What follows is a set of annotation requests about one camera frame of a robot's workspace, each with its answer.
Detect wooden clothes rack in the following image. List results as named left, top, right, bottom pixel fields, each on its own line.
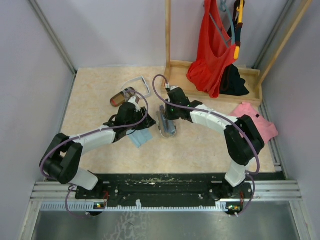
left=162, top=0, right=311, bottom=107

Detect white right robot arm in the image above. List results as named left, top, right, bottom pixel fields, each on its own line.
left=164, top=86, right=265, bottom=198

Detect map print glasses case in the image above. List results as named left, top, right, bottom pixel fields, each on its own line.
left=156, top=110, right=177, bottom=138

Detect red garment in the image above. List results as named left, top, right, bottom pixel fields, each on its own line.
left=186, top=0, right=236, bottom=99

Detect black garment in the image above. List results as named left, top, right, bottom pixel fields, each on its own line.
left=219, top=64, right=250, bottom=97

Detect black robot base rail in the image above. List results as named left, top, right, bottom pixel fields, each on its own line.
left=46, top=172, right=286, bottom=208

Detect pink folded shirt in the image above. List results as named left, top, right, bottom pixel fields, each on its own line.
left=229, top=102, right=279, bottom=145

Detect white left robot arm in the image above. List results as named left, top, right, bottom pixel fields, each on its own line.
left=39, top=102, right=156, bottom=199

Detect white sunglasses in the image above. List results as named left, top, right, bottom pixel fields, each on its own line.
left=120, top=75, right=151, bottom=98

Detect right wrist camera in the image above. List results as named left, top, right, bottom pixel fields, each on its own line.
left=165, top=85, right=179, bottom=93

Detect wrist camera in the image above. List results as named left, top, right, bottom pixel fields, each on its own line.
left=128, top=96, right=140, bottom=105
left=165, top=85, right=179, bottom=93

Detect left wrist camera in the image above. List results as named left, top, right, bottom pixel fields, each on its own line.
left=128, top=96, right=140, bottom=105

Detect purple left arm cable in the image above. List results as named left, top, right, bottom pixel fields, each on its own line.
left=39, top=89, right=150, bottom=220

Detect light blue cloth left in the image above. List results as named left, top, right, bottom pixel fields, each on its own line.
left=127, top=129, right=153, bottom=148

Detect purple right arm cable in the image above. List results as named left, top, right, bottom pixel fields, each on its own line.
left=152, top=74, right=261, bottom=217

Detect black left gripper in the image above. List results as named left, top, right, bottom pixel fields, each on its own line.
left=125, top=106, right=157, bottom=131

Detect yellow black hanger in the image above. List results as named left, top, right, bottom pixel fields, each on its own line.
left=229, top=0, right=245, bottom=60

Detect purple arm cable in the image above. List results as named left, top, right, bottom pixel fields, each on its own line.
left=152, top=74, right=261, bottom=217
left=39, top=89, right=150, bottom=220

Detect blue-grey sunglasses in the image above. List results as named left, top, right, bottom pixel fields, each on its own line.
left=161, top=114, right=176, bottom=136

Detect plaid brown glasses case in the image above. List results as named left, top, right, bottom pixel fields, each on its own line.
left=110, top=87, right=136, bottom=108

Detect blue-grey hanger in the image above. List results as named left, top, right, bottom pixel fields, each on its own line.
left=207, top=0, right=237, bottom=48

